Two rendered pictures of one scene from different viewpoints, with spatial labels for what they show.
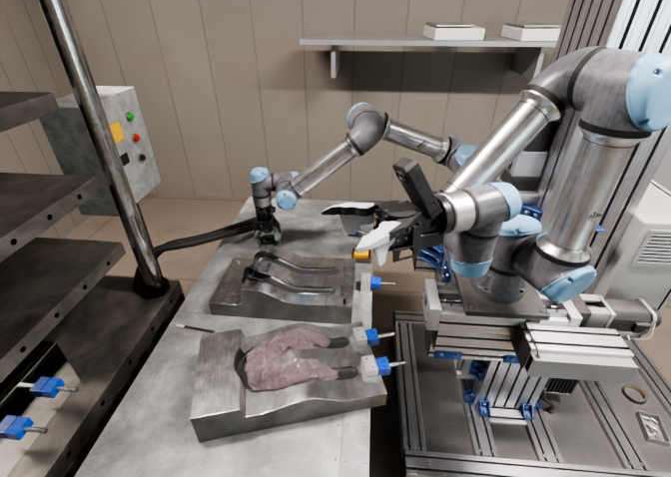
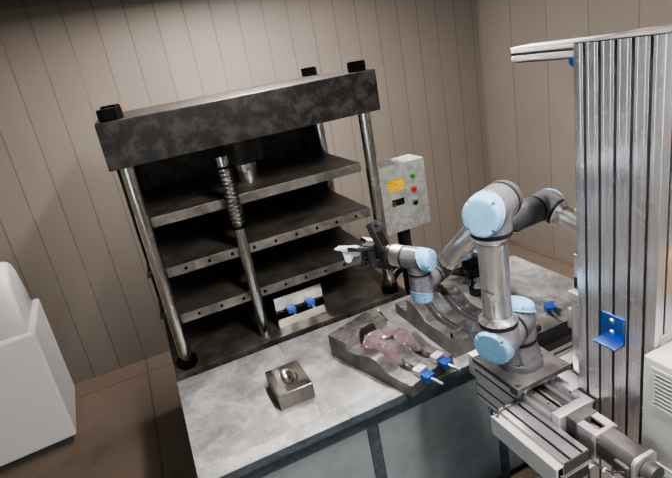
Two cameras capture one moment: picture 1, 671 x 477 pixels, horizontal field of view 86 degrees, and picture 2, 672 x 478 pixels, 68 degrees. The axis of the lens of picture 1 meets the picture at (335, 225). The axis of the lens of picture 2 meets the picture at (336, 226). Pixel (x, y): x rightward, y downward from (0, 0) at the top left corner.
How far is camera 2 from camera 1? 1.60 m
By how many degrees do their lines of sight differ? 59
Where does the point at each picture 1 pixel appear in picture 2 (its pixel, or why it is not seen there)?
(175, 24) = (564, 84)
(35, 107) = (348, 169)
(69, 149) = not seen: hidden behind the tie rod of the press
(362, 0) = not seen: outside the picture
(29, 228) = (325, 224)
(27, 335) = (309, 272)
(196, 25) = not seen: hidden behind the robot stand
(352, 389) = (399, 374)
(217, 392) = (345, 333)
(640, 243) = (650, 381)
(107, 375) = (334, 315)
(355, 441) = (380, 397)
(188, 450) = (326, 354)
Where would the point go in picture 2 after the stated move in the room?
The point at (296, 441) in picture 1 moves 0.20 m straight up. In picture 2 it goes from (360, 379) to (352, 339)
